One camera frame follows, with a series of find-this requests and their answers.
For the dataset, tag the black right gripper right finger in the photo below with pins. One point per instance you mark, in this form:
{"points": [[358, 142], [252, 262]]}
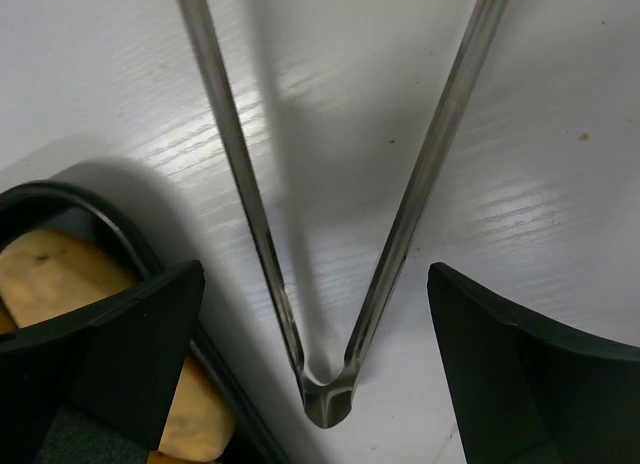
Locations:
{"points": [[526, 388]]}

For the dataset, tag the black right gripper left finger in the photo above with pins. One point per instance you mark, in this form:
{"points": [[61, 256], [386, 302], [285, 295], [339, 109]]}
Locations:
{"points": [[95, 385]]}

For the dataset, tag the long yellow bread roll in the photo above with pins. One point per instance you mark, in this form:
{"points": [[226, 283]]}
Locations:
{"points": [[46, 273]]}

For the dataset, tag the stainless steel serving tongs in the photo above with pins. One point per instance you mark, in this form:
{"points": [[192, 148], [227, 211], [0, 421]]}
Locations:
{"points": [[328, 405]]}

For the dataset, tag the black rectangular baking tray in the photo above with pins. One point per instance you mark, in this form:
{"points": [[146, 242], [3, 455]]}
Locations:
{"points": [[40, 204]]}

